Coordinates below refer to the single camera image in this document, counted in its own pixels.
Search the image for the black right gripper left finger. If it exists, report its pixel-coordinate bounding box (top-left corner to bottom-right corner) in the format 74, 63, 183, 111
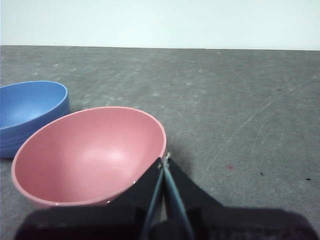
14, 156, 166, 240

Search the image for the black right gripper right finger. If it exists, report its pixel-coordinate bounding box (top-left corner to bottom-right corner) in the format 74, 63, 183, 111
149, 151, 316, 240

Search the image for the red ribbed bowl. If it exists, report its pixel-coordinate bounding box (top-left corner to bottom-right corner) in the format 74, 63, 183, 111
11, 106, 168, 210

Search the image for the blue ribbed bowl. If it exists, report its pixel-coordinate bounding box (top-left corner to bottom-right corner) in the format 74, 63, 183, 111
0, 80, 70, 160

